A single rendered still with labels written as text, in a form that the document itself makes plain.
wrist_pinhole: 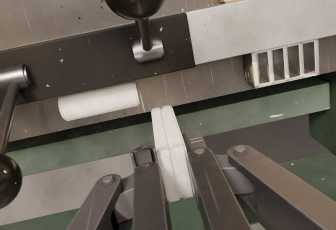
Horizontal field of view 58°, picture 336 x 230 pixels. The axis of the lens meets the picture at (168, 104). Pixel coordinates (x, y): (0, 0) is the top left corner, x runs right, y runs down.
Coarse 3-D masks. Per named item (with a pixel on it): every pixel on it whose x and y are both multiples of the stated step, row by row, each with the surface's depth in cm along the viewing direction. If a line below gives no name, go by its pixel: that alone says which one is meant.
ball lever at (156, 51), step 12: (108, 0) 16; (120, 0) 16; (132, 0) 16; (144, 0) 16; (156, 0) 16; (120, 12) 17; (132, 12) 16; (144, 12) 16; (144, 24) 21; (144, 36) 23; (156, 36) 27; (132, 48) 26; (144, 48) 26; (156, 48) 26; (144, 60) 27; (156, 60) 27
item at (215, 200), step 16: (192, 160) 14; (208, 160) 14; (208, 176) 12; (224, 176) 12; (208, 192) 11; (224, 192) 11; (208, 208) 11; (224, 208) 10; (240, 208) 10; (208, 224) 10; (224, 224) 10; (240, 224) 10
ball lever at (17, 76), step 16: (0, 80) 26; (16, 80) 26; (16, 96) 25; (0, 112) 24; (0, 128) 22; (0, 144) 22; (0, 160) 19; (0, 176) 19; (16, 176) 20; (0, 192) 19; (16, 192) 20; (0, 208) 20
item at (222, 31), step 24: (240, 0) 28; (264, 0) 28; (288, 0) 28; (312, 0) 28; (120, 24) 30; (192, 24) 28; (216, 24) 28; (240, 24) 28; (264, 24) 29; (288, 24) 29; (312, 24) 29; (192, 48) 29; (216, 48) 29; (240, 48) 29; (264, 48) 29
